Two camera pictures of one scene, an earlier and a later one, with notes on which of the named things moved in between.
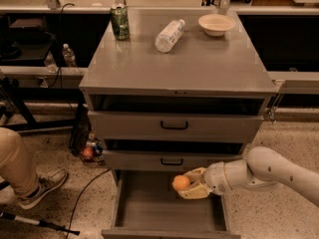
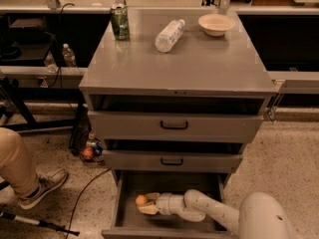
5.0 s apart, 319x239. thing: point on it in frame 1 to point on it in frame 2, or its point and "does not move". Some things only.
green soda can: [120, 23] does not move
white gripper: [214, 177] to [164, 203]
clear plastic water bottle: [168, 36] does not move
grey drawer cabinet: [167, 92] does not move
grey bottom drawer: [146, 205] does not move
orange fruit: [180, 182] to [141, 200]
